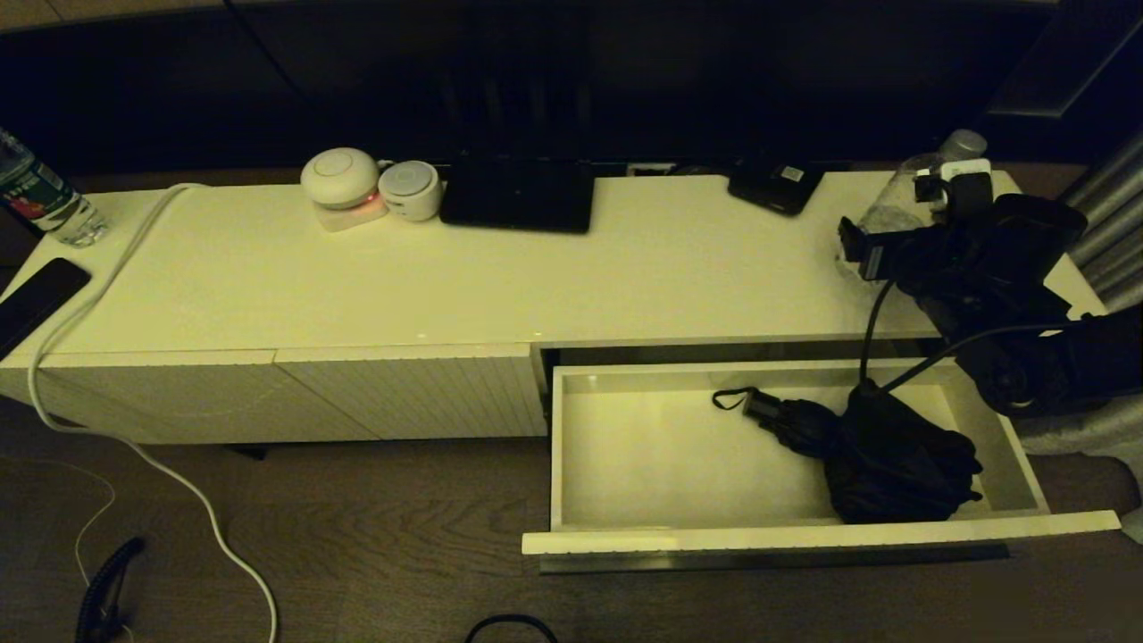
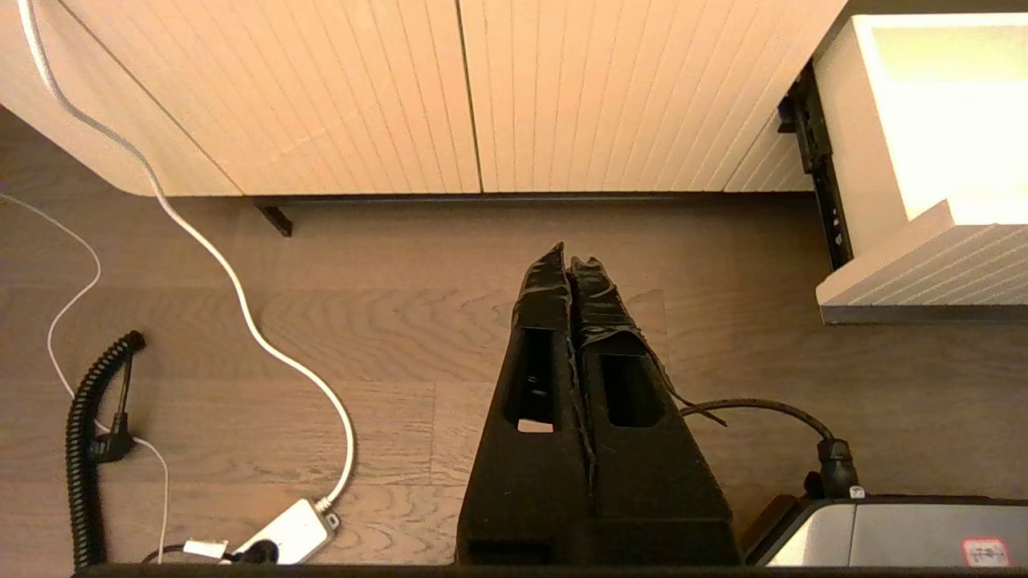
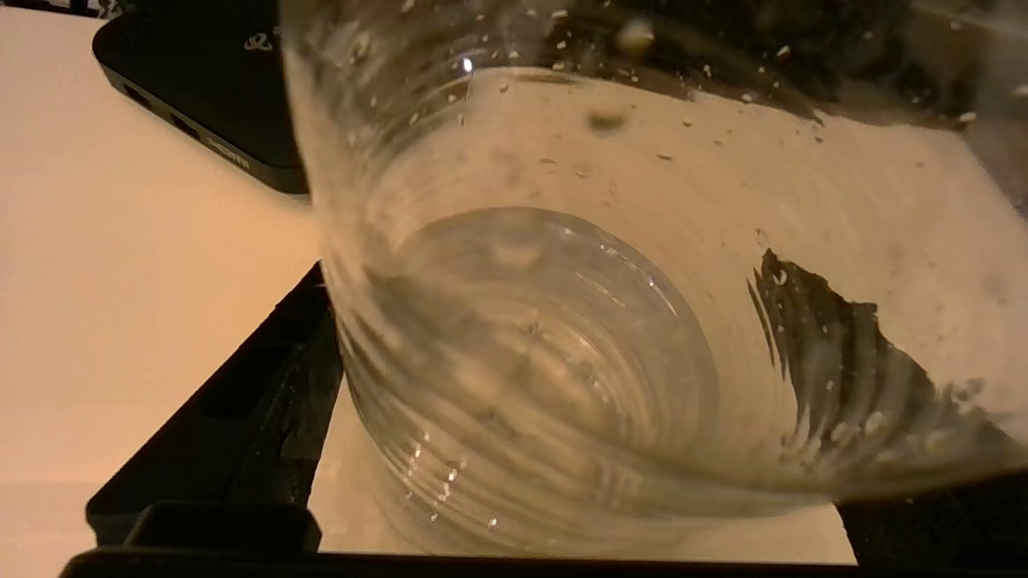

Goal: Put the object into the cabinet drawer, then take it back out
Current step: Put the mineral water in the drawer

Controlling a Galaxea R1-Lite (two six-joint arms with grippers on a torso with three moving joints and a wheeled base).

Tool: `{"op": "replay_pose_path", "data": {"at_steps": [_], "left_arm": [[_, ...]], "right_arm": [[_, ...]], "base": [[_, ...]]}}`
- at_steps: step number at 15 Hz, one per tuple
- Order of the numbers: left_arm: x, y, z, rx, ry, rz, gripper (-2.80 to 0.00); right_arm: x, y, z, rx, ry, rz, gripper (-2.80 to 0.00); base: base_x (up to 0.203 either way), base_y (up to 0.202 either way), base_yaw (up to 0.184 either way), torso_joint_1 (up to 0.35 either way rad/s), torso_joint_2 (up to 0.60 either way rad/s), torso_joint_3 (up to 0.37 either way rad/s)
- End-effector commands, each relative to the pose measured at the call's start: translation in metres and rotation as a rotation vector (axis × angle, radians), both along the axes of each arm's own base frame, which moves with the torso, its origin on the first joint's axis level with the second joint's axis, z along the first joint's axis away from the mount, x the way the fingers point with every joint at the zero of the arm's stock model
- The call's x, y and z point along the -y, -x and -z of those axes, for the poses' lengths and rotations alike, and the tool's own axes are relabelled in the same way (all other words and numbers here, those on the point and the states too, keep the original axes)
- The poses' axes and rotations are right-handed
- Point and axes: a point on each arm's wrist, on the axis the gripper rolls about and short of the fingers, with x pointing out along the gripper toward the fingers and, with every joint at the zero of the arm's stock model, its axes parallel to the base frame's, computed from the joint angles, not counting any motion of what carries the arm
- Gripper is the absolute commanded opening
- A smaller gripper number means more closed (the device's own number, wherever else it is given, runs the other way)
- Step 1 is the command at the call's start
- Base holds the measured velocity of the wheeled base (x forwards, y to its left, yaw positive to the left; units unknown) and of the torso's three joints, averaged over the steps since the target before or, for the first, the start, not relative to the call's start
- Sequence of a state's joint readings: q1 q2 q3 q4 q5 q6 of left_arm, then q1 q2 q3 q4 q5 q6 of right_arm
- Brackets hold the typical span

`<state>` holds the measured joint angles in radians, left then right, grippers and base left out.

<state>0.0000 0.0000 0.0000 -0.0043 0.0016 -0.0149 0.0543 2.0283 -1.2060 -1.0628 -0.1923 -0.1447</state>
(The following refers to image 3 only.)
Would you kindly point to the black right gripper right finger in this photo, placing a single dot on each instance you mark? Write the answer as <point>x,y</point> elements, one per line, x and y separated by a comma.
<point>948,522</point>

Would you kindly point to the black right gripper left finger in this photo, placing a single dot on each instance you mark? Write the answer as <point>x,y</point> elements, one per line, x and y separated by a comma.
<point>233,433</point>

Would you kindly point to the clear water bottle grey cap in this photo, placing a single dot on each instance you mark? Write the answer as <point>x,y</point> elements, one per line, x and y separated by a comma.
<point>562,321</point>

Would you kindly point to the white low cabinet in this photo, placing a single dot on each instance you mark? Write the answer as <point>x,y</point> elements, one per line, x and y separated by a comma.
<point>120,321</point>

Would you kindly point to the small black set-top box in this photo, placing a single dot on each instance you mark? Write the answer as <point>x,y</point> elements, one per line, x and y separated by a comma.
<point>209,80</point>

